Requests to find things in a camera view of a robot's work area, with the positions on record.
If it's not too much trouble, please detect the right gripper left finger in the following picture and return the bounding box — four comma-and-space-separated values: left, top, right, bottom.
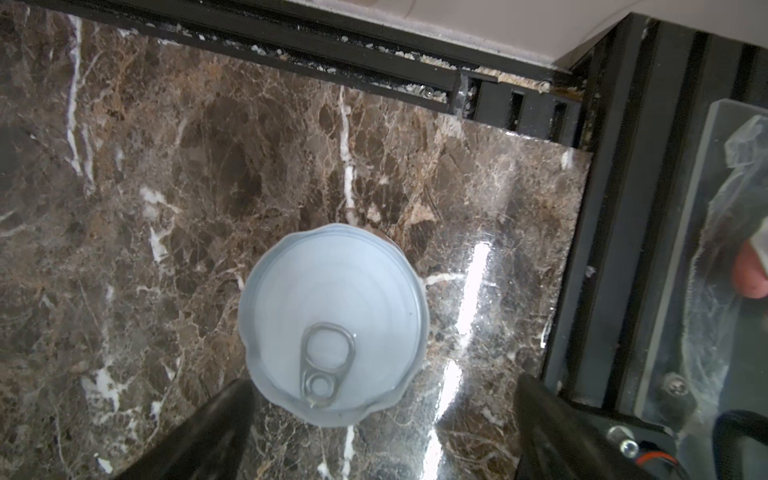
118, 379, 255, 479

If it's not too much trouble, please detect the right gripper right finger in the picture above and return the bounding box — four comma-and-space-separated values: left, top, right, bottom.
514, 373, 652, 479

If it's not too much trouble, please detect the brown can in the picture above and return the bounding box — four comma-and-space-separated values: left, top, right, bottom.
238, 223, 429, 428

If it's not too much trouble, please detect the pink toy figure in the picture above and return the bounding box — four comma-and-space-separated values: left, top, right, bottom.
731, 218, 768, 299

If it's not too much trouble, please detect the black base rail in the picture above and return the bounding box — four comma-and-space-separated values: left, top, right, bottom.
540, 14, 767, 479

